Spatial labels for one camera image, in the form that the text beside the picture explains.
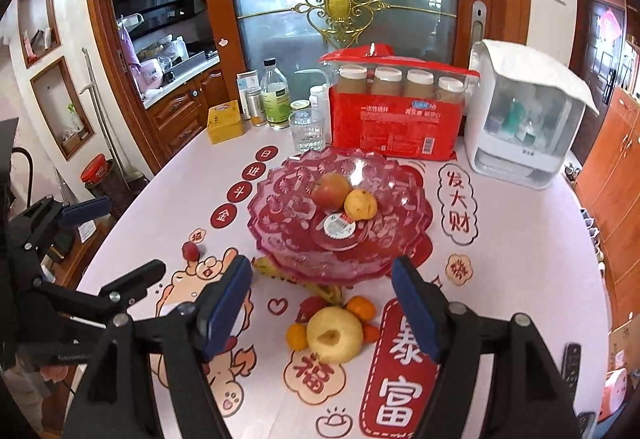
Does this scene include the white mop pole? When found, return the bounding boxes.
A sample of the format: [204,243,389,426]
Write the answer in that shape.
[80,48,131,190]

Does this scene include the red round container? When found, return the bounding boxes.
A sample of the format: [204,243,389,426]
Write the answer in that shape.
[81,154,112,184]

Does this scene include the pink box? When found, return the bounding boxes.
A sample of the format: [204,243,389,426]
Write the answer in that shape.
[597,368,628,422]

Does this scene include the pink glass fruit bowl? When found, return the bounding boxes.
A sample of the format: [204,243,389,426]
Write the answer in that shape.
[247,149,433,287]

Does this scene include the yellow tin box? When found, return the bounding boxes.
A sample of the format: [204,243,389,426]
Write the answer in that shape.
[207,100,244,144]

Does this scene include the large orange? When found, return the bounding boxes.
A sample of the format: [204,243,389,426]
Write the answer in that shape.
[346,296,376,321]

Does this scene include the metal can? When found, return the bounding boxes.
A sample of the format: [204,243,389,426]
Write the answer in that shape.
[244,86,266,126]

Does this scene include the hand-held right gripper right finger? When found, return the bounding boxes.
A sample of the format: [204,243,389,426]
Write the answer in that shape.
[391,256,591,439]

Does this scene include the black remote control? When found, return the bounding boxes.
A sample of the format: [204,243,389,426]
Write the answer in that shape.
[560,343,582,387]

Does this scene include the white carton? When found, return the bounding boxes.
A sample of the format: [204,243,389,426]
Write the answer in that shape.
[236,70,262,120]

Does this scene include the silver door handle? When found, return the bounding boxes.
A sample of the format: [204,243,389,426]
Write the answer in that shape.
[471,1,487,57]

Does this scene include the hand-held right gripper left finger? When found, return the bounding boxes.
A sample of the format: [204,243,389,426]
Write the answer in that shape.
[62,255,253,439]

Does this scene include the red paper cup pack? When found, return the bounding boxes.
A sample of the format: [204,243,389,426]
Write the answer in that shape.
[319,44,480,163]

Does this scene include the dark red apple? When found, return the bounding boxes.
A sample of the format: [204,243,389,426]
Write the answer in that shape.
[295,296,328,324]

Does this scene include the white storage box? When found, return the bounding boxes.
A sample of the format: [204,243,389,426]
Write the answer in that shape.
[464,39,600,190]

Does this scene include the red yellow apple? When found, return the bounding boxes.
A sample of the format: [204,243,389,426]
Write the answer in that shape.
[311,173,352,212]

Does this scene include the gold lid jar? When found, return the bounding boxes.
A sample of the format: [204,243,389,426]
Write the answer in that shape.
[290,100,312,127]

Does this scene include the pale yellow apple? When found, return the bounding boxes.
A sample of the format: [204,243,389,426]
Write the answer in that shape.
[306,306,364,364]

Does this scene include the white squeeze bottle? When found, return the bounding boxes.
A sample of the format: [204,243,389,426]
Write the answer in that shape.
[295,68,333,144]

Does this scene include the clear drinking glass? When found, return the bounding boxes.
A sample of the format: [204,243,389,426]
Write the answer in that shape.
[289,109,327,152]

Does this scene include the yellow banana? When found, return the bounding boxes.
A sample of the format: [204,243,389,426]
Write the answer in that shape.
[252,257,346,305]

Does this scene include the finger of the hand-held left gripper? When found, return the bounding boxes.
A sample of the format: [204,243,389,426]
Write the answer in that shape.
[30,260,167,327]
[12,198,112,265]

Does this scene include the cardboard box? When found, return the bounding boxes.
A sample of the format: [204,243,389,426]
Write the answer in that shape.
[607,319,637,370]

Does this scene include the small yellow pear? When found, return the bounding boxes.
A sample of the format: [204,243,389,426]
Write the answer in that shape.
[344,189,378,222]

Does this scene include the green label glass bottle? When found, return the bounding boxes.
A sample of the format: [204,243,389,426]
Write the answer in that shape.
[260,58,292,130]

